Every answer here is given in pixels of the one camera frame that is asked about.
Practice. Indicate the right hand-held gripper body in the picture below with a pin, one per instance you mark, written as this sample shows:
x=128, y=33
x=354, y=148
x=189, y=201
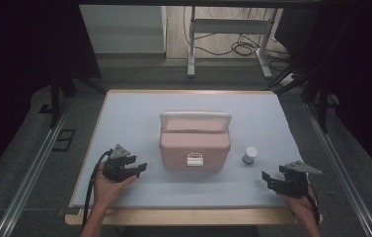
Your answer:
x=297, y=182

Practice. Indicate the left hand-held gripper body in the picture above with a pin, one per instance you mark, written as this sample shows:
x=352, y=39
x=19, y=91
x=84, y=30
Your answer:
x=116, y=169

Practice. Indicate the person's left hand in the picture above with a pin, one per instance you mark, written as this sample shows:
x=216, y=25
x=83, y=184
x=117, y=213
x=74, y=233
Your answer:
x=106, y=191

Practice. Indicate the person's right hand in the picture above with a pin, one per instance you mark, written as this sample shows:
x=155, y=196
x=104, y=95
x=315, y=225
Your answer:
x=303, y=207

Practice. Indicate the pale grey table mat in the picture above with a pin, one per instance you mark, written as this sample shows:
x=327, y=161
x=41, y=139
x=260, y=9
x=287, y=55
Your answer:
x=134, y=115

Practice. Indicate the wooden table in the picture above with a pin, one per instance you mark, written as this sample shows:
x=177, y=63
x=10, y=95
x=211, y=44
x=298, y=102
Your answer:
x=180, y=216

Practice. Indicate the black stand leg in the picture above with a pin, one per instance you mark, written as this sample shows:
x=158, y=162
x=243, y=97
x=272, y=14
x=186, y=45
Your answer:
x=322, y=108
x=55, y=105

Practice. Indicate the white power strip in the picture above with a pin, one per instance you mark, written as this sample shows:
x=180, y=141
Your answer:
x=288, y=79

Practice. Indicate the white cabinet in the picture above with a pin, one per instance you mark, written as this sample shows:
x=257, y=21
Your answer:
x=121, y=29

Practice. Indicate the dark curtain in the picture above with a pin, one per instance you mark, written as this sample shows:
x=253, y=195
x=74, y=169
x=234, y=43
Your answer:
x=364, y=65

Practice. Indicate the metal floor rail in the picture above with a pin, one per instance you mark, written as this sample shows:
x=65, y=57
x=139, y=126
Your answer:
x=25, y=184
x=344, y=177

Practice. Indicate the white metal desk frame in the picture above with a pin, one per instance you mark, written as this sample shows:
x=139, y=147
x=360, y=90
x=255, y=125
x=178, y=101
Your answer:
x=229, y=26

